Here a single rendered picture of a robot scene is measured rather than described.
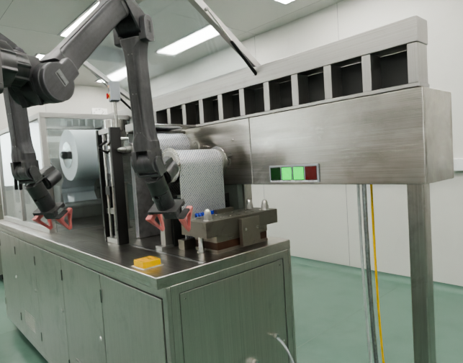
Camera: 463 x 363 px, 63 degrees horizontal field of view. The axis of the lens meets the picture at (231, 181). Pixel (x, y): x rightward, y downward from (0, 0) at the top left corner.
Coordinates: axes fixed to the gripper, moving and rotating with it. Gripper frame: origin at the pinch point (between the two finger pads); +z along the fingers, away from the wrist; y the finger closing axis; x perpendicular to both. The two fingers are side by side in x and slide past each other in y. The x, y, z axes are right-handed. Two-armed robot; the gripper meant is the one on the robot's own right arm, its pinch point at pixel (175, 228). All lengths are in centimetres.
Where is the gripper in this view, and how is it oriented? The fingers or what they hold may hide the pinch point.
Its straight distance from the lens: 123.6
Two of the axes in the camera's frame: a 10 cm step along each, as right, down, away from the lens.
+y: -9.2, 0.4, 3.9
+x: -3.0, 5.6, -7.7
